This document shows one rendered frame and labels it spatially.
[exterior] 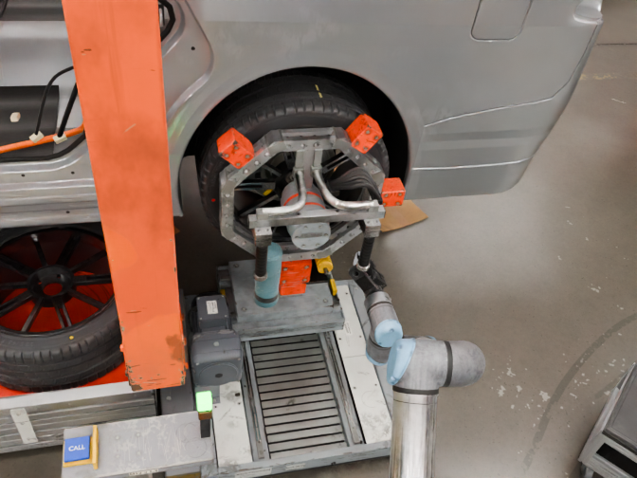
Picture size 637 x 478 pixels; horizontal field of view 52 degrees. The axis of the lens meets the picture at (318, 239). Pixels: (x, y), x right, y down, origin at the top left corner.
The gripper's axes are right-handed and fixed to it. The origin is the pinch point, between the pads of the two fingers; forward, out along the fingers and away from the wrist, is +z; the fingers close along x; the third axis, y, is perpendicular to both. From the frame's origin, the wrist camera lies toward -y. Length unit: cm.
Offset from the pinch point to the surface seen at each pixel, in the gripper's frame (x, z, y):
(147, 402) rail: -77, -30, -32
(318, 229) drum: 3.4, -10.1, -31.1
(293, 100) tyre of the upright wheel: 21, 17, -56
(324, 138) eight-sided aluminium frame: 22, 4, -46
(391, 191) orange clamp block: 24.4, 4.8, -10.8
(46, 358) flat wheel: -86, -19, -64
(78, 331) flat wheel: -78, -11, -59
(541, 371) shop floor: 18, -21, 107
